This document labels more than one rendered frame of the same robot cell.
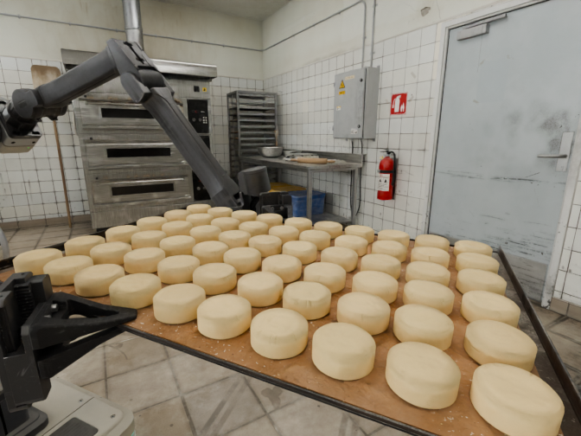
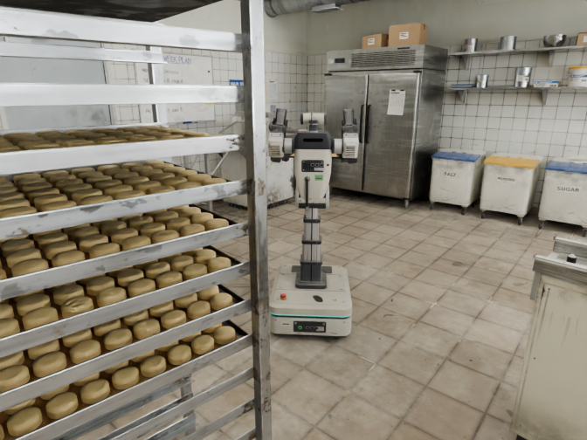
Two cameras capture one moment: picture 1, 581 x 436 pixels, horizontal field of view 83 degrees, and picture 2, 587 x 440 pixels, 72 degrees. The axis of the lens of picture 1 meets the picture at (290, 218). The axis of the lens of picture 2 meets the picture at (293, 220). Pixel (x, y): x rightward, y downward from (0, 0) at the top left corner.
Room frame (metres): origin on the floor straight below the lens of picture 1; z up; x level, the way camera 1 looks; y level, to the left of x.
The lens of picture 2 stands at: (1.81, 3.25, 1.50)
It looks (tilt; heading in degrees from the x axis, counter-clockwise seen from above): 18 degrees down; 250
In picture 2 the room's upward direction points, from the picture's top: straight up
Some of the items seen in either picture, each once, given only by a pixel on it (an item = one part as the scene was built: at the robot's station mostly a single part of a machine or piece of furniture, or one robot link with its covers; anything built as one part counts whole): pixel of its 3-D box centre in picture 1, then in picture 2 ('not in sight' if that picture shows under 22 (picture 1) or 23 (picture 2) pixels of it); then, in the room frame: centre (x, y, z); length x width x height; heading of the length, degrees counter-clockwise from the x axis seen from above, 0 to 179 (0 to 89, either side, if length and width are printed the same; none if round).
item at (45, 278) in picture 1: (79, 317); not in sight; (0.27, 0.19, 1.01); 0.09 x 0.07 x 0.07; 111
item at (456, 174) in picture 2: not in sight; (456, 180); (-2.06, -0.98, 0.38); 0.64 x 0.54 x 0.77; 33
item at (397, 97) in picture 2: not in sight; (396, 102); (-1.23, -1.28, 1.39); 0.22 x 0.03 x 0.31; 120
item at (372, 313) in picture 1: (362, 312); not in sight; (0.29, -0.07, 1.01); 0.05 x 0.05 x 0.02
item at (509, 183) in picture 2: not in sight; (508, 187); (-2.38, -0.42, 0.38); 0.64 x 0.54 x 0.77; 31
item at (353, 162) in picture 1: (290, 189); not in sight; (4.31, -0.01, 0.49); 1.90 x 0.72 x 0.98; 30
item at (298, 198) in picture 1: (303, 202); not in sight; (4.05, -0.16, 0.36); 0.47 x 0.38 x 0.26; 122
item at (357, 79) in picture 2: not in sight; (379, 127); (-1.38, -1.86, 1.02); 1.40 x 0.90 x 2.05; 120
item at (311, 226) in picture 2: not in sight; (311, 245); (0.83, 0.92, 0.53); 0.11 x 0.11 x 0.40; 66
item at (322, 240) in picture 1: (314, 240); not in sight; (0.50, -0.04, 1.01); 0.05 x 0.05 x 0.02
